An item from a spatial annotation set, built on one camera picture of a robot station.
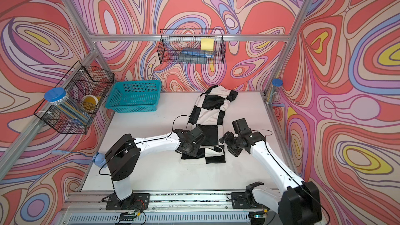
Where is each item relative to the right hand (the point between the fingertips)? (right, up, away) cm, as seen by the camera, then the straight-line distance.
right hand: (223, 148), depth 81 cm
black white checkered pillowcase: (-8, +17, +23) cm, 30 cm away
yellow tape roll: (-64, +24, -10) cm, 69 cm away
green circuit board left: (-46, -30, -9) cm, 55 cm away
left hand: (-15, -4, +7) cm, 17 cm away
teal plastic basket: (-58, +29, +24) cm, 68 cm away
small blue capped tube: (+39, +37, +21) cm, 58 cm away
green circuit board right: (+14, -29, -10) cm, 34 cm away
